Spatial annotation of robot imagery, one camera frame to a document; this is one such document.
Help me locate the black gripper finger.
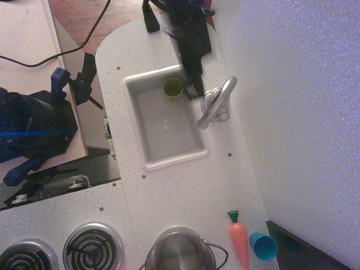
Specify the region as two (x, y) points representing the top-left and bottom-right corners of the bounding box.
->
(185, 73), (204, 98)

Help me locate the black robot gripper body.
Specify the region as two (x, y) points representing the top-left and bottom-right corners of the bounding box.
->
(164, 1), (212, 76)

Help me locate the silver toy faucet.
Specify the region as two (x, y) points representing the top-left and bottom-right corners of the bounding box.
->
(197, 76), (237, 129)

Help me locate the green plastic cup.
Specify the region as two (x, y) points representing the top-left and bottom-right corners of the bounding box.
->
(163, 77), (184, 99)

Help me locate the grey toy sink basin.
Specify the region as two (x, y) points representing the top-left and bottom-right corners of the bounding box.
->
(121, 65), (210, 172)

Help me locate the blue clamp upper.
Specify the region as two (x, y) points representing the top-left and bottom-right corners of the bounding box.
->
(51, 67), (70, 104)

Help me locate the blue clamp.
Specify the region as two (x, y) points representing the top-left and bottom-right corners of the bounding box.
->
(3, 155), (47, 187)
(51, 67), (70, 104)

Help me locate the orange toy carrot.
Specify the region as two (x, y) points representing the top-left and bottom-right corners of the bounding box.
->
(227, 210), (250, 270)

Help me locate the stainless steel pot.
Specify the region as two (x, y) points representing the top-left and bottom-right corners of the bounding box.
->
(139, 227), (228, 270)

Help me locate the teal plastic cup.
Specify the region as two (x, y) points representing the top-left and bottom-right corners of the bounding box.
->
(249, 232), (278, 261)

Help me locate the middle stove burner coil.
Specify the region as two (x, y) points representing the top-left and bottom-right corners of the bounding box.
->
(62, 222), (124, 269)

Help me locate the stove burner coil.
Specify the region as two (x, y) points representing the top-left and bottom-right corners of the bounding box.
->
(62, 222), (124, 269)
(1, 238), (59, 270)

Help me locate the blue clamp lower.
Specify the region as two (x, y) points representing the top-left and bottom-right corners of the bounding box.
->
(3, 155), (47, 187)

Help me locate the left stove burner coil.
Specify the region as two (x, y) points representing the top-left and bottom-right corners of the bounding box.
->
(1, 238), (59, 270)

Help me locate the black bracket on counter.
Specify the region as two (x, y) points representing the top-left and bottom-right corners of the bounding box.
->
(142, 0), (160, 33)

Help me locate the black cable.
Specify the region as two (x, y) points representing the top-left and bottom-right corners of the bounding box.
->
(0, 0), (112, 68)

